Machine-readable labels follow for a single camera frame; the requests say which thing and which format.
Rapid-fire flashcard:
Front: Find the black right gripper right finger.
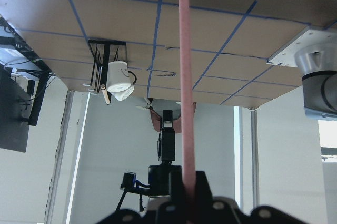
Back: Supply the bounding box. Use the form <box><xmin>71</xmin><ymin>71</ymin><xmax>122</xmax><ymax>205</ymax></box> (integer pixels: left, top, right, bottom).
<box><xmin>195</xmin><ymin>171</ymin><xmax>237</xmax><ymax>223</ymax></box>

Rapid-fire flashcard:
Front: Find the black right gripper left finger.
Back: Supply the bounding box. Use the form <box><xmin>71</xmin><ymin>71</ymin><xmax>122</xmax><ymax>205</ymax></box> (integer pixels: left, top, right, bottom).
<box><xmin>156</xmin><ymin>171</ymin><xmax>186</xmax><ymax>223</ymax></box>

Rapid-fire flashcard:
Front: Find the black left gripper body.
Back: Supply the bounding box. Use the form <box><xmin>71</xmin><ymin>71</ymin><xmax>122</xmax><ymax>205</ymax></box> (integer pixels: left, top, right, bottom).
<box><xmin>148</xmin><ymin>164</ymin><xmax>182</xmax><ymax>197</ymax></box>

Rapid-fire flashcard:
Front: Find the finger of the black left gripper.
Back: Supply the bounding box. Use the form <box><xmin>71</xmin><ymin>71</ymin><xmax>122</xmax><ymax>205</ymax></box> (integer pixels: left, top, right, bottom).
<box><xmin>157</xmin><ymin>110</ymin><xmax>175</xmax><ymax>161</ymax></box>

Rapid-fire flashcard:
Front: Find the pink chopstick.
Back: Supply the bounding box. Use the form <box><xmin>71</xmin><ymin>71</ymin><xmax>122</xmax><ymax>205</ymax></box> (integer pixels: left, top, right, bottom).
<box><xmin>179</xmin><ymin>0</ymin><xmax>196</xmax><ymax>202</ymax></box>

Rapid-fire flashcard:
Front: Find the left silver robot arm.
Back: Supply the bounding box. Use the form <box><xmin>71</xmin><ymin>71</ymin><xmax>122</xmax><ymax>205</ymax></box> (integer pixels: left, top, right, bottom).
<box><xmin>150</xmin><ymin>43</ymin><xmax>336</xmax><ymax>200</ymax></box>

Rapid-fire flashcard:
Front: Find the white cup on rack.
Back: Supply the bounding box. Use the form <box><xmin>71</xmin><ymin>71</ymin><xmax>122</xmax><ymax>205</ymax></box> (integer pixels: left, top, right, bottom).
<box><xmin>112</xmin><ymin>84</ymin><xmax>135</xmax><ymax>101</ymax></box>
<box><xmin>106</xmin><ymin>61</ymin><xmax>136</xmax><ymax>93</ymax></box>

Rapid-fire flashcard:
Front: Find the black monitor on stand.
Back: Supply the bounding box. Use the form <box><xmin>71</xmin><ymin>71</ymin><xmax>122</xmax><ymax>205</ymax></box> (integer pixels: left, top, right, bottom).
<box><xmin>1</xmin><ymin>17</ymin><xmax>53</xmax><ymax>152</ymax></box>

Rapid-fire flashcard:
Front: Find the black wire cup rack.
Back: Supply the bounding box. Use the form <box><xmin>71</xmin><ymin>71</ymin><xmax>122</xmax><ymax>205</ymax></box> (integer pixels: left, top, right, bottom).
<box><xmin>83</xmin><ymin>39</ymin><xmax>126</xmax><ymax>105</ymax></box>

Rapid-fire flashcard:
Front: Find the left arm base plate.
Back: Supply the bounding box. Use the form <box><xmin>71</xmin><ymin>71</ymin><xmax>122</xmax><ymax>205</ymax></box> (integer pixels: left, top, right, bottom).
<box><xmin>267</xmin><ymin>26</ymin><xmax>336</xmax><ymax>67</ymax></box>

